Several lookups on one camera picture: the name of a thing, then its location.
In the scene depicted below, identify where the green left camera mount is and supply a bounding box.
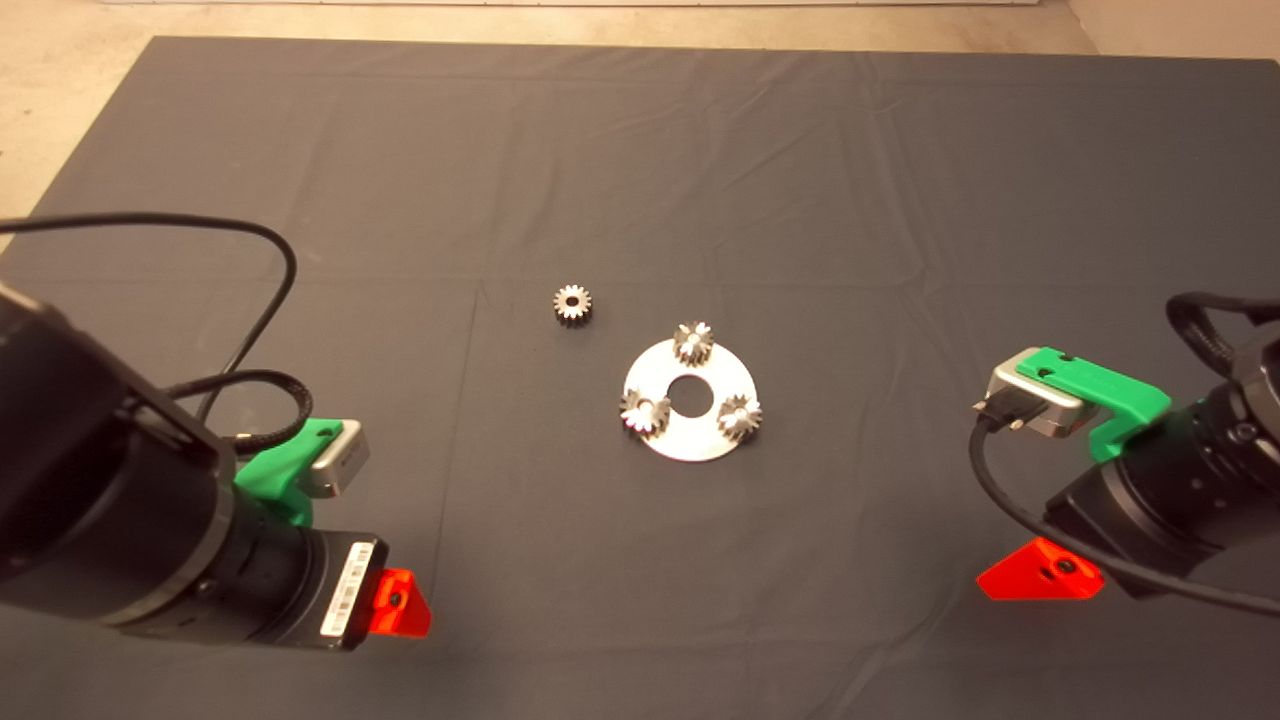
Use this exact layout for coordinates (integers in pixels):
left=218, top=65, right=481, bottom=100
left=235, top=418, right=346, bottom=528

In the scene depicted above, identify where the dark grey table cloth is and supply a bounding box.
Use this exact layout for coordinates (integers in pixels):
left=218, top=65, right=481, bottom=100
left=0, top=37, right=1280, bottom=720

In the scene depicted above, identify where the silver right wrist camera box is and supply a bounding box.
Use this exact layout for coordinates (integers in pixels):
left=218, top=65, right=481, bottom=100
left=973, top=360, right=1086, bottom=441

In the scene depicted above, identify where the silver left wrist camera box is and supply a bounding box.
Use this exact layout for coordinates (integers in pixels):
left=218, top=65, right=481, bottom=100
left=305, top=420, right=371, bottom=499

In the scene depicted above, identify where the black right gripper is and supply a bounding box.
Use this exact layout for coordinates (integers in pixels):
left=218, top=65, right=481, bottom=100
left=977, top=398, right=1257, bottom=602

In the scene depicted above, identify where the round metal plate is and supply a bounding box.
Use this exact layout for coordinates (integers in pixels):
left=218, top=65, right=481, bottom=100
left=622, top=338, right=758, bottom=463

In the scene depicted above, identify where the braided black arm cable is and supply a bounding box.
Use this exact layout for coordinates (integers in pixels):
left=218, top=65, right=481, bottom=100
left=1165, top=291, right=1280, bottom=379
left=165, top=370, right=316, bottom=459

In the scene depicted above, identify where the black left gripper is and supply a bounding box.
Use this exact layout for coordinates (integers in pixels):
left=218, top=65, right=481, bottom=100
left=213, top=498, right=434, bottom=652

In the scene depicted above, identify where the braided black right arm cable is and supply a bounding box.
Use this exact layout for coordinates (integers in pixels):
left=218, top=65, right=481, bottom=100
left=1165, top=291, right=1280, bottom=379

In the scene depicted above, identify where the large shiny steel gear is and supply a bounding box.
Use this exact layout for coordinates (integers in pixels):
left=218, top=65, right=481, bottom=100
left=619, top=388, right=673, bottom=439

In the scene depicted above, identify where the braided black left arm cable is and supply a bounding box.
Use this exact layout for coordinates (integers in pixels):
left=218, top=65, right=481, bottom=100
left=165, top=370, right=316, bottom=459

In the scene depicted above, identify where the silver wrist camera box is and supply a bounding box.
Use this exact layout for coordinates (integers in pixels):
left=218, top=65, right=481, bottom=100
left=305, top=420, right=371, bottom=499
left=973, top=360, right=1086, bottom=441

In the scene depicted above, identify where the green right camera mount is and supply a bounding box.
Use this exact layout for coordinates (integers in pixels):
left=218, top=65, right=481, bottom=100
left=1015, top=346, right=1173, bottom=463

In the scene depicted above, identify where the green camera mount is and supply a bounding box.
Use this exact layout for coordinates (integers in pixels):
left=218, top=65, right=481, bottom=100
left=235, top=418, right=346, bottom=528
left=1015, top=346, right=1173, bottom=463

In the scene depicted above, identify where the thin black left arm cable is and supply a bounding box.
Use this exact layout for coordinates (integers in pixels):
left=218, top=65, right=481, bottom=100
left=0, top=212, right=299, bottom=426

